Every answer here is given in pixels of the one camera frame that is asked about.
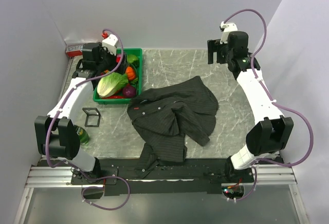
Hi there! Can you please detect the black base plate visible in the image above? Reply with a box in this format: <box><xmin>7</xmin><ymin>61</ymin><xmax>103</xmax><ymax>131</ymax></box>
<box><xmin>38</xmin><ymin>158</ymin><xmax>285</xmax><ymax>197</ymax></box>

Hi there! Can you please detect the napa cabbage toy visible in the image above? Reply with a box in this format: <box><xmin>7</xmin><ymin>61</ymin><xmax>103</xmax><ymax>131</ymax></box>
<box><xmin>97</xmin><ymin>72</ymin><xmax>129</xmax><ymax>98</ymax></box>

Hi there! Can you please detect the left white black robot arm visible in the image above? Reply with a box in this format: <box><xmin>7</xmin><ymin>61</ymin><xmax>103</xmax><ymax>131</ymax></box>
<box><xmin>34</xmin><ymin>35</ymin><xmax>122</xmax><ymax>184</ymax></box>

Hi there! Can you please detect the purple cable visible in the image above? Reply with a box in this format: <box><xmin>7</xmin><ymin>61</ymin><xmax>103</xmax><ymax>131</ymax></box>
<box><xmin>45</xmin><ymin>27</ymin><xmax>131</xmax><ymax>211</ymax></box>
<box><xmin>222</xmin><ymin>9</ymin><xmax>314</xmax><ymax>204</ymax></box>

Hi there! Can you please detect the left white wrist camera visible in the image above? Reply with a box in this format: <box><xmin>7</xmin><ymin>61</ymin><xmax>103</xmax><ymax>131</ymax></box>
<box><xmin>102</xmin><ymin>34</ymin><xmax>119</xmax><ymax>55</ymax></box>

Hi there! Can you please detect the aluminium rail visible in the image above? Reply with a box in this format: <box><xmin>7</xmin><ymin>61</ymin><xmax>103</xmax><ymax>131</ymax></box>
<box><xmin>25</xmin><ymin>164</ymin><xmax>297</xmax><ymax>188</ymax></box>

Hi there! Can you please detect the black pinstriped shirt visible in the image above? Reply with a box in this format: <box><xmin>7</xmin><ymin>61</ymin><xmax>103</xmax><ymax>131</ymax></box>
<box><xmin>127</xmin><ymin>76</ymin><xmax>219</xmax><ymax>178</ymax></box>

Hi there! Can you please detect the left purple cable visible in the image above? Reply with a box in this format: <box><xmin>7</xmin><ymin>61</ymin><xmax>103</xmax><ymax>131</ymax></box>
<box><xmin>45</xmin><ymin>27</ymin><xmax>131</xmax><ymax>211</ymax></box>

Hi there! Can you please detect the purple onion toy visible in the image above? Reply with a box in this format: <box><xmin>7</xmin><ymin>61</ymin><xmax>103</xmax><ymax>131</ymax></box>
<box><xmin>122</xmin><ymin>85</ymin><xmax>137</xmax><ymax>99</ymax></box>

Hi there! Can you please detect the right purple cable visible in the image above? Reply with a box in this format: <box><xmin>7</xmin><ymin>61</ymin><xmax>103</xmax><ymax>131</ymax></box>
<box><xmin>222</xmin><ymin>9</ymin><xmax>314</xmax><ymax>204</ymax></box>

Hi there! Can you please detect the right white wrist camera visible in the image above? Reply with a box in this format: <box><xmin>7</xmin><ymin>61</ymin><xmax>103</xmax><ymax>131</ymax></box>
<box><xmin>220</xmin><ymin>21</ymin><xmax>238</xmax><ymax>44</ymax></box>

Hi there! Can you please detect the red white cardboard box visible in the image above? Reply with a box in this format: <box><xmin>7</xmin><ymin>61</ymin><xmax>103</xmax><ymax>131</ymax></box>
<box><xmin>64</xmin><ymin>41</ymin><xmax>100</xmax><ymax>58</ymax></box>

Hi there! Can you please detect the green glass bottle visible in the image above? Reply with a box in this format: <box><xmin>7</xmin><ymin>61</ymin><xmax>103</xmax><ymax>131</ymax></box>
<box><xmin>74</xmin><ymin>125</ymin><xmax>90</xmax><ymax>145</ymax></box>

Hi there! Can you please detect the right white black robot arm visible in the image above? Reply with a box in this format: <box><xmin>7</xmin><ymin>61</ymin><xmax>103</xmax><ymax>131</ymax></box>
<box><xmin>207</xmin><ymin>29</ymin><xmax>294</xmax><ymax>182</ymax></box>

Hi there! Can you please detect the red chili pepper toy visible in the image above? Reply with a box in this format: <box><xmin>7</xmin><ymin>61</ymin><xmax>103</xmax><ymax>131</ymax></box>
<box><xmin>101</xmin><ymin>95</ymin><xmax>124</xmax><ymax>99</ymax></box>

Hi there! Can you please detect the green plastic basket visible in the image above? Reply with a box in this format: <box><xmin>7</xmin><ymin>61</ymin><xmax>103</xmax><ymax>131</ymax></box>
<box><xmin>93</xmin><ymin>48</ymin><xmax>143</xmax><ymax>105</ymax></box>

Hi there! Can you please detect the black square frame stand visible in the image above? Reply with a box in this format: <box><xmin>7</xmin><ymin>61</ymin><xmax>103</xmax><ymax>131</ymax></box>
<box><xmin>82</xmin><ymin>107</ymin><xmax>101</xmax><ymax>127</ymax></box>

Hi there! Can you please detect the small orange pumpkin toy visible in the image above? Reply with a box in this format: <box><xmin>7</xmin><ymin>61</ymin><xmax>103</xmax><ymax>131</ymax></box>
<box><xmin>125</xmin><ymin>66</ymin><xmax>137</xmax><ymax>81</ymax></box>

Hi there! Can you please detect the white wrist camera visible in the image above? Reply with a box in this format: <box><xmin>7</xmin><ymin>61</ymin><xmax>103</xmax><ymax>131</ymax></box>
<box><xmin>220</xmin><ymin>21</ymin><xmax>238</xmax><ymax>44</ymax></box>
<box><xmin>102</xmin><ymin>34</ymin><xmax>119</xmax><ymax>55</ymax></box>

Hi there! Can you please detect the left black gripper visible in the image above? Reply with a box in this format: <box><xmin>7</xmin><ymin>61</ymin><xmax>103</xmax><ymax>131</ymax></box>
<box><xmin>96</xmin><ymin>43</ymin><xmax>129</xmax><ymax>75</ymax></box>

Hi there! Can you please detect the green bell pepper toy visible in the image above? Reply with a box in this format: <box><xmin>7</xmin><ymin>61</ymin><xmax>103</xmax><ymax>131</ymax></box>
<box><xmin>127</xmin><ymin>54</ymin><xmax>139</xmax><ymax>67</ymax></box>

